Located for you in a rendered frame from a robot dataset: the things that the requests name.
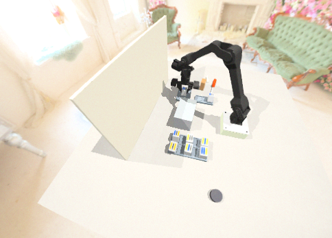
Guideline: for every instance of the orange rectangular block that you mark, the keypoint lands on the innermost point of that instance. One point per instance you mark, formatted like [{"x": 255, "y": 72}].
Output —
[{"x": 202, "y": 84}]

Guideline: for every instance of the beige flat panel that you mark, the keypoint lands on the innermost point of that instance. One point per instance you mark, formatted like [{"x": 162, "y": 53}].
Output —
[{"x": 119, "y": 99}]

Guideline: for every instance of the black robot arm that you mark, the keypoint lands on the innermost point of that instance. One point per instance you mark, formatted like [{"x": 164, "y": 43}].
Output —
[{"x": 231, "y": 56}]

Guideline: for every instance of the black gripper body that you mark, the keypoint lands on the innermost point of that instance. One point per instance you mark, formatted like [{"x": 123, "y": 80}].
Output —
[{"x": 185, "y": 81}]

